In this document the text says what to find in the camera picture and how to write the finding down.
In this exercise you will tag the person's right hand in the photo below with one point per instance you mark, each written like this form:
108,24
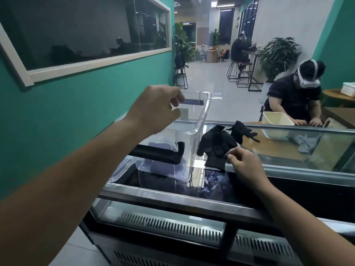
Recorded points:
249,168

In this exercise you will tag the person's left hand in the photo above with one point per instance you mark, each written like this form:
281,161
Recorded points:
151,108

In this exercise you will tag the person's left thumb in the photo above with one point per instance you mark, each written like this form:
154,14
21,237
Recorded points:
172,114

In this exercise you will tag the person's right thumb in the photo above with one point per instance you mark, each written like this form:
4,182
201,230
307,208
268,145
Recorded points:
233,160

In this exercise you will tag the large black glove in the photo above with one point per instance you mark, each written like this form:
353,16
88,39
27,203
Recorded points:
215,144

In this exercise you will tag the person's left forearm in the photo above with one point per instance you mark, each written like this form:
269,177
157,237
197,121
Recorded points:
63,191

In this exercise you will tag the person's right forearm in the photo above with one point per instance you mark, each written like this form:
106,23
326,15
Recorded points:
305,227

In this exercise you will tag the small white card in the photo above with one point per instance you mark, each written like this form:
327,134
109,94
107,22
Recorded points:
184,113

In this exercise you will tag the dark blue flat item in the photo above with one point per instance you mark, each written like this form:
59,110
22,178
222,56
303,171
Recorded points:
194,102

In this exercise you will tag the clear plastic storage bin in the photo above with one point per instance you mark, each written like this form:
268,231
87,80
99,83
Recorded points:
191,135

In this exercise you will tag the small black glove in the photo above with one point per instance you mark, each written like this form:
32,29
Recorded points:
241,131

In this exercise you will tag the black plant stand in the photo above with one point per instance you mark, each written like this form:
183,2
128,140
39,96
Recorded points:
181,78

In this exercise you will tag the cream plastic bin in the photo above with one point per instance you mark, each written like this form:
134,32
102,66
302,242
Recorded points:
277,119

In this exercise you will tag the glass display case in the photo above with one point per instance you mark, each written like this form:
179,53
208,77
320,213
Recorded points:
194,218

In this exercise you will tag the wooden counter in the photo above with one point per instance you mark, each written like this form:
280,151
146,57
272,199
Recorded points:
211,55

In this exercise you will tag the tall leafy plant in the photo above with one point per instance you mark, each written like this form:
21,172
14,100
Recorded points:
181,44

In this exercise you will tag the grey cloth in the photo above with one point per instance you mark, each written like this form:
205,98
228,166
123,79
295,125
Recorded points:
305,144

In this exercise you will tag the black bar stool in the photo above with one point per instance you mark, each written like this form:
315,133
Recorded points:
244,76
233,69

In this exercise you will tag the small green plant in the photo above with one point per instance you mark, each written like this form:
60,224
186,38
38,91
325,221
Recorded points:
215,37

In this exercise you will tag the black high table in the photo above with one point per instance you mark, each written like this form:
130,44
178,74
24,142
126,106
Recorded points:
253,71

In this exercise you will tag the white headset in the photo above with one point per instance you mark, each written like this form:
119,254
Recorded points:
306,81

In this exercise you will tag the large potted plant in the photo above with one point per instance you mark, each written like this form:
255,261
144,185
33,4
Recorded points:
277,56

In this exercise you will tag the round wooden table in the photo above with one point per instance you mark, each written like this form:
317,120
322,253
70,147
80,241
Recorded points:
335,97

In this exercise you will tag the white framed window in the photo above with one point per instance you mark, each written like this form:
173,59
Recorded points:
83,33

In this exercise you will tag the black framed glass partition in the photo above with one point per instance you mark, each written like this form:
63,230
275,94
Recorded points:
248,19

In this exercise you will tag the white box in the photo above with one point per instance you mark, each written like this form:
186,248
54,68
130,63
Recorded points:
349,90

